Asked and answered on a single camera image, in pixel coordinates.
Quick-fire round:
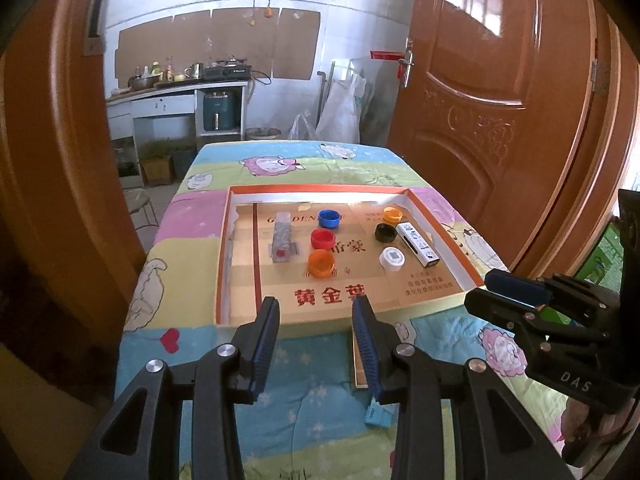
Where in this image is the gold rectangular box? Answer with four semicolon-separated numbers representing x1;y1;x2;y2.
352;333;368;389

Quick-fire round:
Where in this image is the teal cosmetic tube box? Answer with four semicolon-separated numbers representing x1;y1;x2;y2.
364;398;398;429

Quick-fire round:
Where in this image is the white jar lid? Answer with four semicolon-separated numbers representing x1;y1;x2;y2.
378;246;406;272

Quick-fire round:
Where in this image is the white hello kitty box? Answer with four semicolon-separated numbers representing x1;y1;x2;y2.
396;222;440;268

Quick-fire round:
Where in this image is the orange bottle cap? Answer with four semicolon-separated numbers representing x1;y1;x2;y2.
307;249;335;278
382;206;404;226

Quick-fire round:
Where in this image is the black bottle cap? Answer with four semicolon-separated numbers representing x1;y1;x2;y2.
374;222;397;244

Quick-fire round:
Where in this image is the red bottle cap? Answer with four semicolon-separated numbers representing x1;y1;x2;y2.
310;228;335;250

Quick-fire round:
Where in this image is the blue bottle cap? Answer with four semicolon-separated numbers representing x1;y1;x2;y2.
318;209;341;230

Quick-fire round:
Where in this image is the person right hand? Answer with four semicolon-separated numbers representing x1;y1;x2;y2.
561;399;639;458

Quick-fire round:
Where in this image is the orange shallow cardboard tray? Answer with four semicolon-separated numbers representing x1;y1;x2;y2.
213;184;485;337

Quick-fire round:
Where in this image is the white bucket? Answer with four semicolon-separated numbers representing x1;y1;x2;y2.
245;127;282;141

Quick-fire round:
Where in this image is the white plastic sack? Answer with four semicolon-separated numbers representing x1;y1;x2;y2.
314;74;367;144

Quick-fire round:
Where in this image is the teal air fryer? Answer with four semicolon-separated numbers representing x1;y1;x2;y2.
203;90;240;131

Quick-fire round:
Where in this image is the white kitchen counter cabinet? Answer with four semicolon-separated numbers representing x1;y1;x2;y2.
106;81;250;154

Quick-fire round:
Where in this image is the brown wooden door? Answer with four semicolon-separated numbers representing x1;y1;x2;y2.
388;0;596;266

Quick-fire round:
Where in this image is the black gas stove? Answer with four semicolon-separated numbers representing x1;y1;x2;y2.
202;60;252;82

